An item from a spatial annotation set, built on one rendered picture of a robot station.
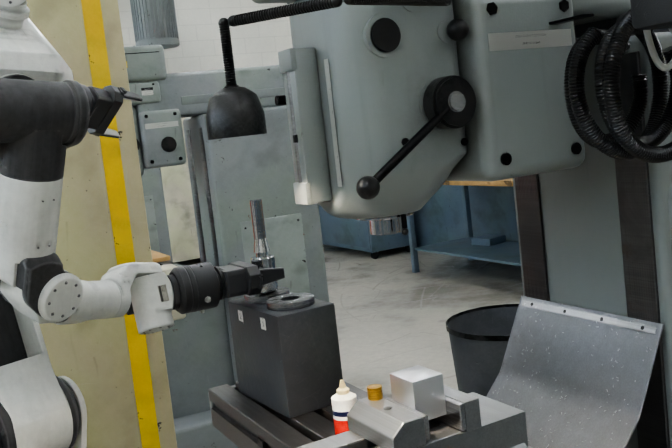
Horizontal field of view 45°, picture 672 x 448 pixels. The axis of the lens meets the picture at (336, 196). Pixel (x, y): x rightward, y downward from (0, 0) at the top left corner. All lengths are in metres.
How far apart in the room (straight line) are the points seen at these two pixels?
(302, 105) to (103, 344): 1.86
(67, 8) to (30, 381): 1.58
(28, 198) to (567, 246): 0.86
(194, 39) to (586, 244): 9.46
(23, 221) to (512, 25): 0.74
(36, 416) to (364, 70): 0.81
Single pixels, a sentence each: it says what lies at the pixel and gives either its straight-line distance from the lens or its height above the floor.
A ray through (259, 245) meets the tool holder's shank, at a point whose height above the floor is 1.23.
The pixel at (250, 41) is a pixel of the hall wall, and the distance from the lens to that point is 10.90.
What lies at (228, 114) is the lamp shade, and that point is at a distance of 0.97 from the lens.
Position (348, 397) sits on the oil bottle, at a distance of 1.31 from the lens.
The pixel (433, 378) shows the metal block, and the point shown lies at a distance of 1.17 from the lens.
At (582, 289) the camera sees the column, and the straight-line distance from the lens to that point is 1.43.
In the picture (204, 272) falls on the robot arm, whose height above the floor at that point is 1.20.
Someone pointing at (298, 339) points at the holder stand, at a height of 1.07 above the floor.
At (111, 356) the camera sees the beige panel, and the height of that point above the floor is 0.76.
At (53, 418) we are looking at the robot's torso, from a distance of 1.49.
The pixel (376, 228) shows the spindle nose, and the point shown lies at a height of 1.29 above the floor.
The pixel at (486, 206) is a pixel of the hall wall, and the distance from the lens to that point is 7.87.
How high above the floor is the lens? 1.44
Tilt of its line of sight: 5 degrees down
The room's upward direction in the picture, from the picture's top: 6 degrees counter-clockwise
